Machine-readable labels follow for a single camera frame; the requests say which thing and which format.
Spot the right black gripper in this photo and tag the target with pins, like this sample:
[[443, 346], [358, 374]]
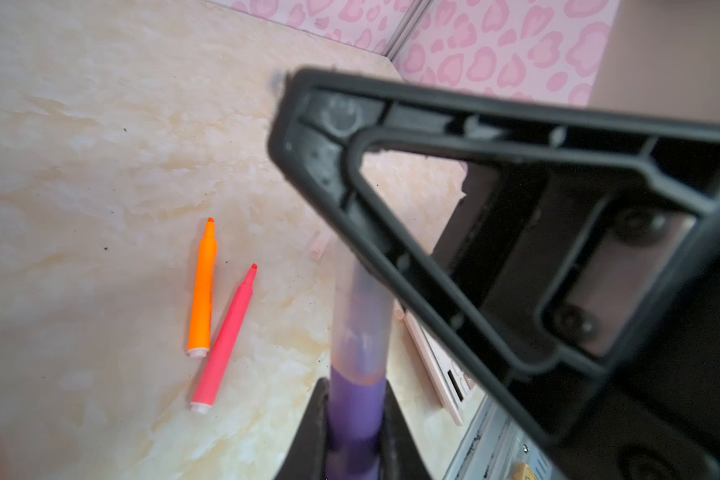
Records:
[[593, 317]]

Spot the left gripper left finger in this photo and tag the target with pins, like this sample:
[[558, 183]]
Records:
[[305, 459]]

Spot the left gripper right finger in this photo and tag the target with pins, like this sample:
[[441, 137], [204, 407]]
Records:
[[399, 456]]

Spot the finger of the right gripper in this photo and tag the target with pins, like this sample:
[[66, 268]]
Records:
[[328, 121]]

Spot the purple highlighter pen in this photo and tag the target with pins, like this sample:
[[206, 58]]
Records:
[[355, 417]]

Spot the clear pen cap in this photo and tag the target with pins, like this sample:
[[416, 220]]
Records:
[[362, 321], [318, 244]]

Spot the pink highlighter pen left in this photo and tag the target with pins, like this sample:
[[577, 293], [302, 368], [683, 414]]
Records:
[[213, 374]]

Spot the orange highlighter pen upper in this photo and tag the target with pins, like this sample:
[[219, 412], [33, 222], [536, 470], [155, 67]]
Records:
[[199, 337]]

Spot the pink desk calculator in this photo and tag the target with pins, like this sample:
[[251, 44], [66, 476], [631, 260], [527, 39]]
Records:
[[453, 386]]

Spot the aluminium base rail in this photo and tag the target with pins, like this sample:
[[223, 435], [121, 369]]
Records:
[[493, 443]]

